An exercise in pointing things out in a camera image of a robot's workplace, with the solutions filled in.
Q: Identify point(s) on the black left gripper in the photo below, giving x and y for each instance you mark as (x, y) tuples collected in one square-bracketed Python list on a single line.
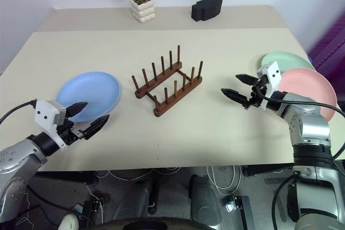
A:
[(68, 132)]

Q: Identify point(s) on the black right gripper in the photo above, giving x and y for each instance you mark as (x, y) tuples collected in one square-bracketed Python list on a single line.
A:
[(258, 98)]

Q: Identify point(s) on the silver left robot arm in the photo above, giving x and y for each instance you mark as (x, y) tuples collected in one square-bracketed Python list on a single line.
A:
[(19, 157)]

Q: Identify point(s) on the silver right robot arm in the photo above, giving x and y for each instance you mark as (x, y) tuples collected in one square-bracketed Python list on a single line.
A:
[(312, 133)]

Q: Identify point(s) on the wooden dish rack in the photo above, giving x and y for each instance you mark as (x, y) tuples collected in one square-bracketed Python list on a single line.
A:
[(167, 90)]

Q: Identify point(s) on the blue plate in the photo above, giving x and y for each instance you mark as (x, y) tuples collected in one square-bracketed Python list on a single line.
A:
[(89, 90)]

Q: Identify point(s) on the green plate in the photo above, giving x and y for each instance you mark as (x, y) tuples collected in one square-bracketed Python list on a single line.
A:
[(291, 60)]

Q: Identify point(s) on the pink red plate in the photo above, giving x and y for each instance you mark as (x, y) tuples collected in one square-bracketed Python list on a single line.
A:
[(307, 84)]

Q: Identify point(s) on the black foam block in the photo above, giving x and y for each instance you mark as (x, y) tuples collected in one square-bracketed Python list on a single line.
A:
[(206, 9)]

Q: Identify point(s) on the black floor box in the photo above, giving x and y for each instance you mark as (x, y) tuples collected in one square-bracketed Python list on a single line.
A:
[(91, 208)]

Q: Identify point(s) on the dark grey rounded leg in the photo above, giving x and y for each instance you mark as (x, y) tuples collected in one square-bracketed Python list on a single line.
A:
[(205, 203), (134, 200)]

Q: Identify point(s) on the purple ribbed object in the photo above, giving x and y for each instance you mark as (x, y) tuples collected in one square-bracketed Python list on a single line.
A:
[(330, 44)]

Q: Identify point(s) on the white shoe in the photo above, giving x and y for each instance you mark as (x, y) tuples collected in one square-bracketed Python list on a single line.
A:
[(68, 222)]

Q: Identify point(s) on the white bubbly plant pot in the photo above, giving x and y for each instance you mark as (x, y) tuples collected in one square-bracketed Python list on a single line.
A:
[(143, 12)]

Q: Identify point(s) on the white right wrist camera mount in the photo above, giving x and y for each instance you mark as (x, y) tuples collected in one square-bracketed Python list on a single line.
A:
[(272, 79)]

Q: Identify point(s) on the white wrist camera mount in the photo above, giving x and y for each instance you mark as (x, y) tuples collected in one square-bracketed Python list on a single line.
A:
[(272, 79), (45, 114)]

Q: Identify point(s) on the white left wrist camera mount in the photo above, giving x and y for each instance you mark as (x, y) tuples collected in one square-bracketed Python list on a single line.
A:
[(45, 114)]

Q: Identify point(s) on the black table frame bar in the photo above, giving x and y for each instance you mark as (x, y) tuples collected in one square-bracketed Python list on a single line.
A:
[(264, 170), (70, 177)]

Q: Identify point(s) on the metal floor bracket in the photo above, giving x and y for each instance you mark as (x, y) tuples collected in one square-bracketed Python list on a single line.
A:
[(242, 208)]

